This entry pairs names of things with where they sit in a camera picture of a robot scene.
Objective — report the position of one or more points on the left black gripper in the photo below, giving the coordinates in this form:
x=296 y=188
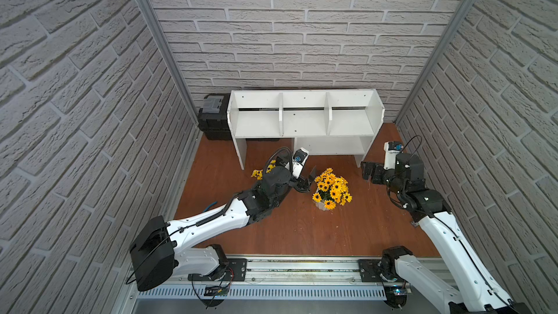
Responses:
x=298 y=183

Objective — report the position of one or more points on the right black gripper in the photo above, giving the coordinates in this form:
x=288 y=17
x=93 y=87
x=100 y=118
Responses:
x=378 y=168

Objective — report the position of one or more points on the sunflower pot ribbed white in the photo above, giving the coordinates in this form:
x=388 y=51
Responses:
x=258 y=174

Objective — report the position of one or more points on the sunflower pot with twine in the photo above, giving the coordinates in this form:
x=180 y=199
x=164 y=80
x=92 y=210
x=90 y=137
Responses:
x=332 y=191

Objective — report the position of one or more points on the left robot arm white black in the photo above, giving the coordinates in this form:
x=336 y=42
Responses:
x=166 y=248

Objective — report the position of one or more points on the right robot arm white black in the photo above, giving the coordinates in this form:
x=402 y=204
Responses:
x=475 y=291

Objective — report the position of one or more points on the white wooden shelf unit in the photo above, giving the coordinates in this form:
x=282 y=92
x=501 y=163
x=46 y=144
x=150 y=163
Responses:
x=323 y=122

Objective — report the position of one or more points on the black grey toolbox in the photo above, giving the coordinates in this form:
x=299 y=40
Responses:
x=212 y=117

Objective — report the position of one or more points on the right green circuit board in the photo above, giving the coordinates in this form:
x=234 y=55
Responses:
x=400 y=291

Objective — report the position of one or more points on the green circuit board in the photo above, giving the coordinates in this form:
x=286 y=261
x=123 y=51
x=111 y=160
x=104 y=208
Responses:
x=216 y=291
x=400 y=291

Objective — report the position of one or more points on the left green circuit board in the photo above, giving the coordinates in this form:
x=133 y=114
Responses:
x=216 y=291

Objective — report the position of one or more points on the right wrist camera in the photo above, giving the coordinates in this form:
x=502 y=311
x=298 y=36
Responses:
x=392 y=149

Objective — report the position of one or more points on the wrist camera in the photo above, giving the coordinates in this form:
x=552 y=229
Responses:
x=298 y=162
x=392 y=149

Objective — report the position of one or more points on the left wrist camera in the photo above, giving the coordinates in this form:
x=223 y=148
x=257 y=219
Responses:
x=298 y=162

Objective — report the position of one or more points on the aluminium mounting rail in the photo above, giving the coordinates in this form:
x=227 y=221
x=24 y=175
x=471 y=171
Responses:
x=317 y=273

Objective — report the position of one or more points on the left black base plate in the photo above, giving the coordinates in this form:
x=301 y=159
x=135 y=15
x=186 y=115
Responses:
x=235 y=270

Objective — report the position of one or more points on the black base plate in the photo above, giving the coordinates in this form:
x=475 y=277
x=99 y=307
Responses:
x=235 y=270
x=370 y=270

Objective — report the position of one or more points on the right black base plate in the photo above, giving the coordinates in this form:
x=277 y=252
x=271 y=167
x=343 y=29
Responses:
x=370 y=270

